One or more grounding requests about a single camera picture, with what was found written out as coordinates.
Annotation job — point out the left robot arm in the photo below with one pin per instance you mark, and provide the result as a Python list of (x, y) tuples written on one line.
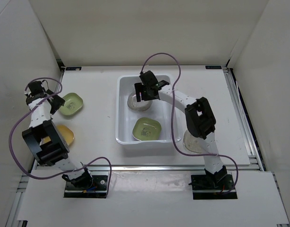
[(54, 153)]

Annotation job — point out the green plate with panda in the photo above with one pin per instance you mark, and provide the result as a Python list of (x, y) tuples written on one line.
[(146, 129)]

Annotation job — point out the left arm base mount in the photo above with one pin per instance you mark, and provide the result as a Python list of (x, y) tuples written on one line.
[(86, 186)]

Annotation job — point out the clear plate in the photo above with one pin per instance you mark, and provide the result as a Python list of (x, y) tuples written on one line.
[(134, 105), (193, 144)]

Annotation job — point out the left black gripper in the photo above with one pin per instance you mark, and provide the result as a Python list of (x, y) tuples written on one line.
[(57, 102)]

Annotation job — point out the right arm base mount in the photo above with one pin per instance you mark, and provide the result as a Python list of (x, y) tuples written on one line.
[(204, 188)]

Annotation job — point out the yellow square plate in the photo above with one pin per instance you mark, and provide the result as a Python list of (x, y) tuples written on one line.
[(65, 132)]

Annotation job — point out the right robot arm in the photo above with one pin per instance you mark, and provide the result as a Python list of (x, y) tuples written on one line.
[(200, 119)]

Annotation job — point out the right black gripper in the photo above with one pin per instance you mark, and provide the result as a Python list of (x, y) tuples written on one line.
[(139, 88)]

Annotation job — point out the white plastic bin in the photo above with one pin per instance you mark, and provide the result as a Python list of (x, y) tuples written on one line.
[(126, 118)]

